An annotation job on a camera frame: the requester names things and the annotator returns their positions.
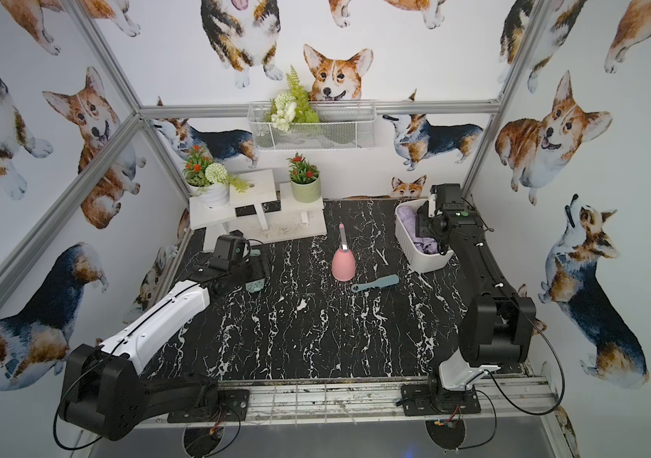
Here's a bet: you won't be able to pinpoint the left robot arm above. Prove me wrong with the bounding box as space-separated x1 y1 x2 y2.
54 231 271 441

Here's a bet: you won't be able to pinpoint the white pot red flowers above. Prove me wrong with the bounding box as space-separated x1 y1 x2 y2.
182 145 252 209

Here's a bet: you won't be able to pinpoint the white stepped display shelf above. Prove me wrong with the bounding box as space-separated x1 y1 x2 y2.
189 170 327 253

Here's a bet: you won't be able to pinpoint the green pot red flowers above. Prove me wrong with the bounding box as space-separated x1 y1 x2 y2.
288 153 321 203

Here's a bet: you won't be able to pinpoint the white plastic storage box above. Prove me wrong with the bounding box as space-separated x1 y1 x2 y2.
394 198 454 274

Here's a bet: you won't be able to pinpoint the lilac umbrella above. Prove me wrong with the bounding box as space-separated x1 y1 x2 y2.
397 205 439 255

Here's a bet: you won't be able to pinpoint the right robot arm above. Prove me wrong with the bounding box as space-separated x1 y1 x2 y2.
406 183 543 415

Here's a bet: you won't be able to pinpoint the white wire wall basket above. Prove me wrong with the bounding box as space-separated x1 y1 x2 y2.
247 100 376 152

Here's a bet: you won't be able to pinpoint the fern and white flowers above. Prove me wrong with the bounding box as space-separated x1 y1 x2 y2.
264 67 320 132

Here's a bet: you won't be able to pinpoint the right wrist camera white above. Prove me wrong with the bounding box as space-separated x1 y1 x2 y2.
428 194 436 219

